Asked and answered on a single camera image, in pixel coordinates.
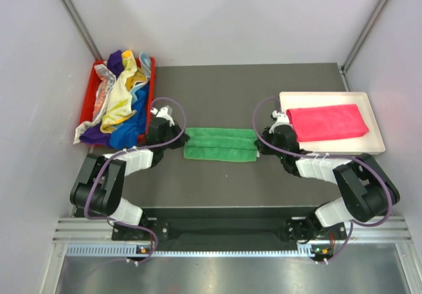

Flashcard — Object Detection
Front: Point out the pink towel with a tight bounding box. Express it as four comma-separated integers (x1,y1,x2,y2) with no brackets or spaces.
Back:
286,104,369,142

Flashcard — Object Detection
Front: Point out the green towel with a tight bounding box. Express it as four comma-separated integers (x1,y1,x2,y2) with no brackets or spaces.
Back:
183,127,260,163

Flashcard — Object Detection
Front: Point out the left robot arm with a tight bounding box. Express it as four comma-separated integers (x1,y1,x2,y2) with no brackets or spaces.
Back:
70,117,190,239

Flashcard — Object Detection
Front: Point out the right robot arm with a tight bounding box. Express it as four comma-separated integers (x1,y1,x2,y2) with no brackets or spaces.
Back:
255,125,400,239

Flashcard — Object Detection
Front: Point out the blue towel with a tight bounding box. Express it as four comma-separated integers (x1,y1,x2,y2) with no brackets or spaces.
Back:
109,84,149,150

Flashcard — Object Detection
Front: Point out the white plastic tray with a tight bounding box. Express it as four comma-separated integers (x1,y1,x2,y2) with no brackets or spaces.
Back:
280,92,386,155

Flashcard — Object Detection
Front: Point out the yellow patterned towel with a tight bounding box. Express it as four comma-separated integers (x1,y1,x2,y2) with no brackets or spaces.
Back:
100,50,149,133

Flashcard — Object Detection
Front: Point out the purple towel front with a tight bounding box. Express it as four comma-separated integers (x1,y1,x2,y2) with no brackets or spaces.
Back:
79,124,110,147

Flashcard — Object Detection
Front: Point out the purple towel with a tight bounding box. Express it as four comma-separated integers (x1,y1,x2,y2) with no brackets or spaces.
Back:
79,124,110,147
107,50,124,77

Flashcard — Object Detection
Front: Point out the white patterned towel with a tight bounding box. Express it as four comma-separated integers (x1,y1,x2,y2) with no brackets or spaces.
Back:
73,65,116,144

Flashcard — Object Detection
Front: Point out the red plastic bin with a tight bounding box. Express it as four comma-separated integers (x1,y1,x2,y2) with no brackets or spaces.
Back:
79,57,156,143

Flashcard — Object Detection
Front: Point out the purple towel back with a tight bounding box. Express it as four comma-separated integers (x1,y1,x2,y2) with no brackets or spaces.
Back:
107,50,124,77

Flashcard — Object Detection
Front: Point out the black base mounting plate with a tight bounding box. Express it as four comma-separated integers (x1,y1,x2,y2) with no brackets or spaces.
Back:
111,206,347,252

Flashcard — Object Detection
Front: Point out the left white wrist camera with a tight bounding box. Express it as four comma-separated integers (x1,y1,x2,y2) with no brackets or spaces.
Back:
150,105,175,127

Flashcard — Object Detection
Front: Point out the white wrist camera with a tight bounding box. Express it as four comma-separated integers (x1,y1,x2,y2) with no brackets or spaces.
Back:
150,105,175,127
269,110,291,134

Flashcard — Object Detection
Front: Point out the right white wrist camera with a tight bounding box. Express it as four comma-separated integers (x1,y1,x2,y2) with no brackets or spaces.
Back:
269,110,291,134

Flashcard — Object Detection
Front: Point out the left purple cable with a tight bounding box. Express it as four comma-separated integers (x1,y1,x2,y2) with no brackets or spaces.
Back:
84,97,188,265

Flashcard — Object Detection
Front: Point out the purple cable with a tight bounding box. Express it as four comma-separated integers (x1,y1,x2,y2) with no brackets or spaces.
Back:
84,97,188,265
251,96,394,265

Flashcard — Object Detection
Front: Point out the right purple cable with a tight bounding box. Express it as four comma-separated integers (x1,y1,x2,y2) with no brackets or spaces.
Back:
251,96,394,265

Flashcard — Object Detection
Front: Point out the aluminium frame rail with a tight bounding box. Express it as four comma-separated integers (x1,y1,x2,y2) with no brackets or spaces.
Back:
53,216,413,261

